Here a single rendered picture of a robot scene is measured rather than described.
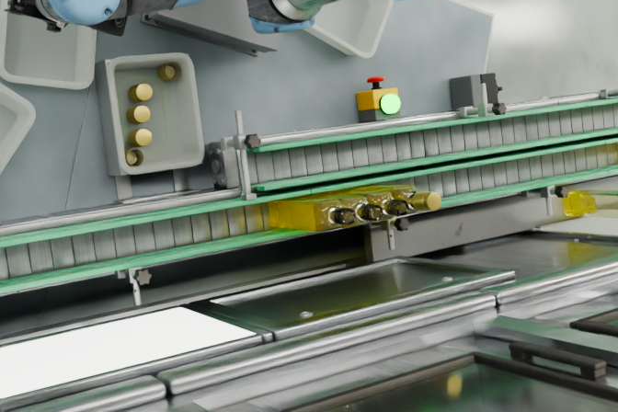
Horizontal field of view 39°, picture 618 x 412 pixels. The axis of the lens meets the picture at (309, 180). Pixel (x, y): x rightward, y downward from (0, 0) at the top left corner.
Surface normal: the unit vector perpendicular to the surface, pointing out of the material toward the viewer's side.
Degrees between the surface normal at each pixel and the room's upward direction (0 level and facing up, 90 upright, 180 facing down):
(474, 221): 0
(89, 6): 9
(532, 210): 0
